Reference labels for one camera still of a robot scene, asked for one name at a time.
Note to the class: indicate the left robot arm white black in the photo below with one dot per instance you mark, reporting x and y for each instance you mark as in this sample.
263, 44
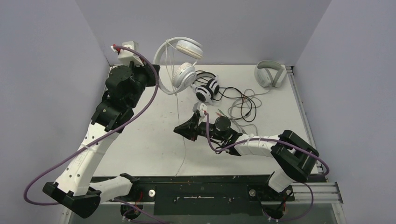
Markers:
74, 188

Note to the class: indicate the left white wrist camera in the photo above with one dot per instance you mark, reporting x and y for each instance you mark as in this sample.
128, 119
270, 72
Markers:
126, 57

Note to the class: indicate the white wired headphones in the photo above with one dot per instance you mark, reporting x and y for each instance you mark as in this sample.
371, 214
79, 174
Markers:
184, 76

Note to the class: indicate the black and white headphones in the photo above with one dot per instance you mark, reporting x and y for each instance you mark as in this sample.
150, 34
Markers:
207, 89

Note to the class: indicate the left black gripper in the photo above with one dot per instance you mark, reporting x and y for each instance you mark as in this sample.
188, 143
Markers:
147, 71

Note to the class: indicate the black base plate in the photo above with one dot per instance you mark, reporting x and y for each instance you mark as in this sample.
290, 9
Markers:
209, 195

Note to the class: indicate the grey white over-ear headphones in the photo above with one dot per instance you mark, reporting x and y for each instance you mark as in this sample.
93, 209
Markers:
269, 75

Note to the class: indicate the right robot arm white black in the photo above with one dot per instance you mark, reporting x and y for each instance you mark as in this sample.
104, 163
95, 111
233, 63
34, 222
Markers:
295, 157

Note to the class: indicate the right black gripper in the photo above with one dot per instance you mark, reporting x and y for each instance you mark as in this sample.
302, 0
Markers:
194, 127

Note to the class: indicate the aluminium rail frame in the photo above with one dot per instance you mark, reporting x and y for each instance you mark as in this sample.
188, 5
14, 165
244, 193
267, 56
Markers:
316, 193

